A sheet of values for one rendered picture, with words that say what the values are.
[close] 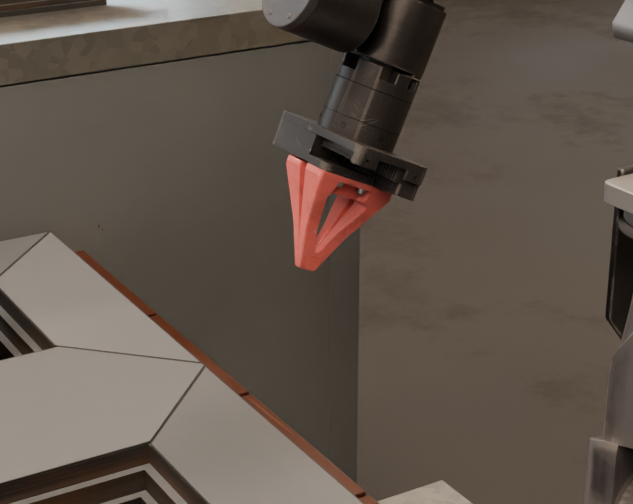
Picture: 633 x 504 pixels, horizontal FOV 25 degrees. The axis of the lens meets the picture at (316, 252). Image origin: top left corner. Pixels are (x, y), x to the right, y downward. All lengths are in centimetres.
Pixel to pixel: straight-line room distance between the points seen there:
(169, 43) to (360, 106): 51
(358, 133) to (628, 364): 53
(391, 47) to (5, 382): 41
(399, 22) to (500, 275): 255
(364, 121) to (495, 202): 300
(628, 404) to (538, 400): 247
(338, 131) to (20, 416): 32
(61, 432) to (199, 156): 52
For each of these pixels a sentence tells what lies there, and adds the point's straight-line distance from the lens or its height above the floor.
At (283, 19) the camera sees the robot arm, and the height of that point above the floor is 117.
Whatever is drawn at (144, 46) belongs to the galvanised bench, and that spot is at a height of 103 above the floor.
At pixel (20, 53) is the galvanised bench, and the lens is 143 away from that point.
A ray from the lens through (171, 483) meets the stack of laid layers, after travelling 104.
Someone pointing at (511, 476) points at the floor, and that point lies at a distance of 271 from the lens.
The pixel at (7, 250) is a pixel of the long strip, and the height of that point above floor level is 87.
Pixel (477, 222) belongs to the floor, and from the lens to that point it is 385.
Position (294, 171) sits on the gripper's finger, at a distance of 102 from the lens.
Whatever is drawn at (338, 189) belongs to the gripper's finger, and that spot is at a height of 105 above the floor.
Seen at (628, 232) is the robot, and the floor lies 100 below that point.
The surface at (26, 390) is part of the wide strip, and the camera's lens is 115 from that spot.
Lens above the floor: 140
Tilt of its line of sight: 23 degrees down
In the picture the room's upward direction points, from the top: straight up
